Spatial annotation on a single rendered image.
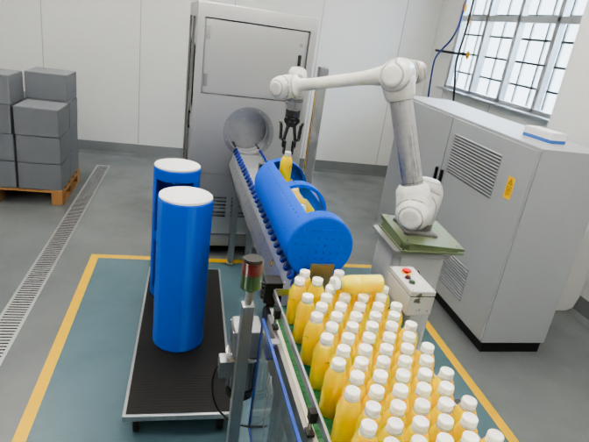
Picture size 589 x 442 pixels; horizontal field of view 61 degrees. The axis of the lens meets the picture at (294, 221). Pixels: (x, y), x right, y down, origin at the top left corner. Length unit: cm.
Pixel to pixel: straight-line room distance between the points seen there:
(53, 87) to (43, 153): 69
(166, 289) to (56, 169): 277
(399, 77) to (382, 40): 522
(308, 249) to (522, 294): 200
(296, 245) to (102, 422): 137
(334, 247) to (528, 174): 163
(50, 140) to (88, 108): 204
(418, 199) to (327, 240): 47
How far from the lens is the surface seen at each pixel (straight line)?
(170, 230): 259
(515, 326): 382
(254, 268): 149
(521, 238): 347
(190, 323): 285
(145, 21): 697
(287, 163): 266
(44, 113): 516
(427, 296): 189
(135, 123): 713
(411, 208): 223
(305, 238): 201
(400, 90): 221
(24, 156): 532
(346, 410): 136
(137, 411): 261
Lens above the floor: 192
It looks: 21 degrees down
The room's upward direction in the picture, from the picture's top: 8 degrees clockwise
